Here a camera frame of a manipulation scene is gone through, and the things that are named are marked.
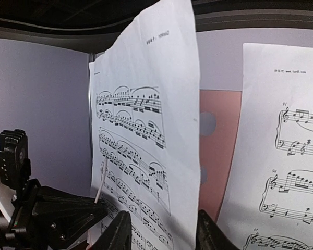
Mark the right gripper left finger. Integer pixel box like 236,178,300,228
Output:
92,211,132,250

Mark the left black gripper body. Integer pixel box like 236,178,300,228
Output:
0,207,42,249

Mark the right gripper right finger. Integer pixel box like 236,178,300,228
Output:
195,209,239,250

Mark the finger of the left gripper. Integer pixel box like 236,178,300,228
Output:
32,179,108,249

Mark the sheet music page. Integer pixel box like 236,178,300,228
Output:
88,1,200,249
218,43,313,249

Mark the pink music stand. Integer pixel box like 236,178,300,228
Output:
93,90,243,222

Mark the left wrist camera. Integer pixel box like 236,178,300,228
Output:
0,129,31,222

